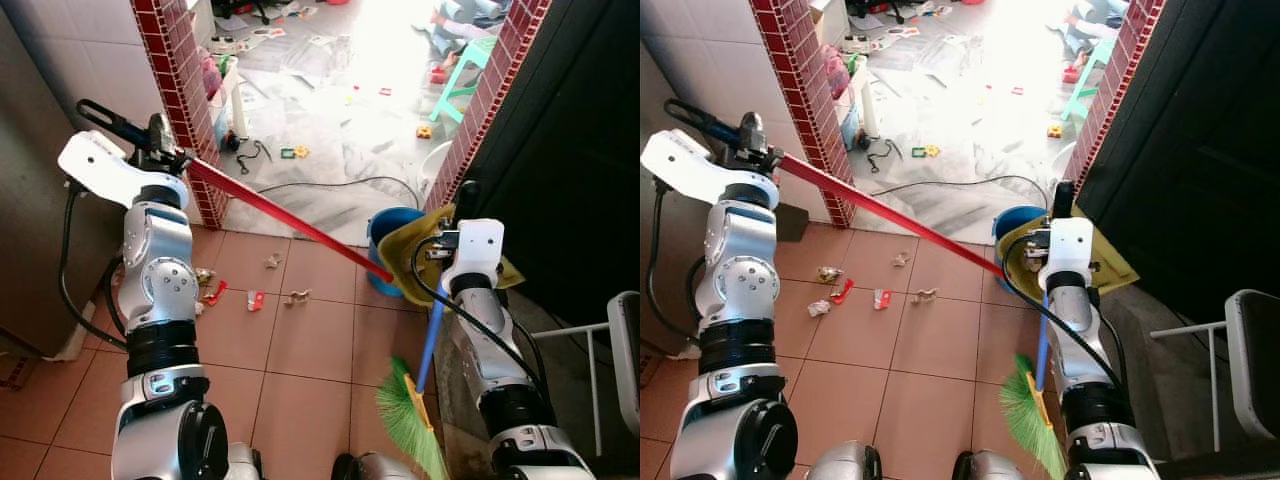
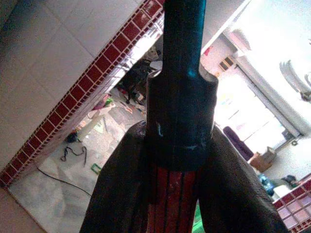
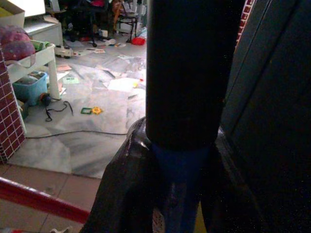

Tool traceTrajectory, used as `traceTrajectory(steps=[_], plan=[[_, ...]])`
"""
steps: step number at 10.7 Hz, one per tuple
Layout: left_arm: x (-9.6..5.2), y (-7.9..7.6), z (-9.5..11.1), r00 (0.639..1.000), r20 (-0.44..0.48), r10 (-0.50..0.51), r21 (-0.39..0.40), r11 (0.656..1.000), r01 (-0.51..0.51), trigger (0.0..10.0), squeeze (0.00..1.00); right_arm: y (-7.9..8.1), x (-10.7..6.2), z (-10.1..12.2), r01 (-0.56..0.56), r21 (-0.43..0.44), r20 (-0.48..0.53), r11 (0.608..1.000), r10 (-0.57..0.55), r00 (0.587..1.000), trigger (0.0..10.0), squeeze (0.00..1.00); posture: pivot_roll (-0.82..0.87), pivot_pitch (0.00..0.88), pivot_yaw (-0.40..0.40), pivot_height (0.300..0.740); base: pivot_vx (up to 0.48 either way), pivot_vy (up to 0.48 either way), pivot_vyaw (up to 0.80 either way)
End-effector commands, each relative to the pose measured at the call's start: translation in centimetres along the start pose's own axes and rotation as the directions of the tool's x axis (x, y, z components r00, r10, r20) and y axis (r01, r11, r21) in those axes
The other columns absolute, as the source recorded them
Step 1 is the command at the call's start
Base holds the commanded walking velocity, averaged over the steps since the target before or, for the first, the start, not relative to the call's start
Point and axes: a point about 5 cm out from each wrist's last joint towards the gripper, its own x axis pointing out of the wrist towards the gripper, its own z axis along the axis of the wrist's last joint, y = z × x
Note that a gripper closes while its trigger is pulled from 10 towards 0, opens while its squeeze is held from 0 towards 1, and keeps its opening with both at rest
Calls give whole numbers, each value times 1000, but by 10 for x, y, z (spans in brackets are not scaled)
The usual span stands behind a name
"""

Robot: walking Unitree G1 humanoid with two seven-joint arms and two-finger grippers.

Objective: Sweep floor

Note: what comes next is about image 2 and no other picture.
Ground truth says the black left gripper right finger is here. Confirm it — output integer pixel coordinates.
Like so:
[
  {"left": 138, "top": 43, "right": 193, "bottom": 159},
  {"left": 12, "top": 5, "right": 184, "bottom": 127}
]
[{"left": 195, "top": 125, "right": 290, "bottom": 233}]

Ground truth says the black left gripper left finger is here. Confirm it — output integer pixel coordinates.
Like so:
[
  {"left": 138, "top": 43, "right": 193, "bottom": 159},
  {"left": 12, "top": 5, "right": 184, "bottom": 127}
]
[{"left": 79, "top": 120, "right": 149, "bottom": 233}]

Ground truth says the black broom handle red grip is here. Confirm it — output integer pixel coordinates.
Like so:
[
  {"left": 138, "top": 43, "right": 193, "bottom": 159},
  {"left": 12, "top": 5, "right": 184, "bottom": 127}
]
[{"left": 143, "top": 0, "right": 219, "bottom": 233}]

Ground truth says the blue water jug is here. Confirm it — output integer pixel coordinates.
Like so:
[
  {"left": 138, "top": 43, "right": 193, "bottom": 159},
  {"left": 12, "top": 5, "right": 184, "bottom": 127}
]
[{"left": 257, "top": 173, "right": 276, "bottom": 198}]

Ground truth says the brown cardboard box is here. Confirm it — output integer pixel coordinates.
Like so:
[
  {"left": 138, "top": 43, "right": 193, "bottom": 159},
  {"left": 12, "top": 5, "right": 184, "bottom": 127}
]
[{"left": 249, "top": 146, "right": 277, "bottom": 172}]

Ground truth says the purple chair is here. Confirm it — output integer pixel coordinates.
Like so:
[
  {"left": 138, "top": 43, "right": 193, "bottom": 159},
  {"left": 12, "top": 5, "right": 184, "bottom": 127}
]
[{"left": 222, "top": 125, "right": 255, "bottom": 161}]

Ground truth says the white window curtain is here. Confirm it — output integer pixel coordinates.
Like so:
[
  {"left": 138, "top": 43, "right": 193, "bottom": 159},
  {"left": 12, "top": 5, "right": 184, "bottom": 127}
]
[{"left": 237, "top": 55, "right": 306, "bottom": 139}]

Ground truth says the black tripod stand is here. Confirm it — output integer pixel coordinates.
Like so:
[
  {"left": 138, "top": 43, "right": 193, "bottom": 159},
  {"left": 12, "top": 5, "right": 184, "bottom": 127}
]
[{"left": 121, "top": 59, "right": 153, "bottom": 104}]

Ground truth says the black tangled strap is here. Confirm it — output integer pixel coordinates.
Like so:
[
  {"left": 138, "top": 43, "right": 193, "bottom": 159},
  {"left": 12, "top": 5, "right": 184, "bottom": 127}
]
[{"left": 60, "top": 132, "right": 88, "bottom": 168}]

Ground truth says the black floor cable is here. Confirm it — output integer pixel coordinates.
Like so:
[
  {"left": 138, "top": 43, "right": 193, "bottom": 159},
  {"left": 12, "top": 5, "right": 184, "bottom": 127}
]
[{"left": 35, "top": 164, "right": 93, "bottom": 198}]

